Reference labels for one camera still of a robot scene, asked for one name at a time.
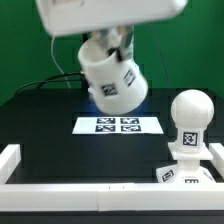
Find black cables on table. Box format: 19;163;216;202
15;71;84;95

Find white marker sheet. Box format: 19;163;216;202
72;117;163;134

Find grey camera cable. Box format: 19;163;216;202
50;35;73;90

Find white table fence frame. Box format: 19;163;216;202
0;144;224;212

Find white lamp shade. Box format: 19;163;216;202
78;38;148;115

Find white lamp bulb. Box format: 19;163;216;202
171;89;214;153

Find white lamp base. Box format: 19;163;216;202
156;142;215;184

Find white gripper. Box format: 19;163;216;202
35;0;188;61

